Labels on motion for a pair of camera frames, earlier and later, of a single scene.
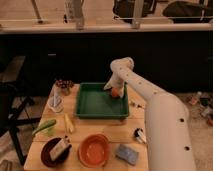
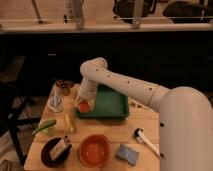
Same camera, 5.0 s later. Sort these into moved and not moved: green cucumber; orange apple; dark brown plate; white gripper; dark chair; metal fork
Moved: white gripper; orange apple
Not moved: green cucumber; dark chair; dark brown plate; metal fork
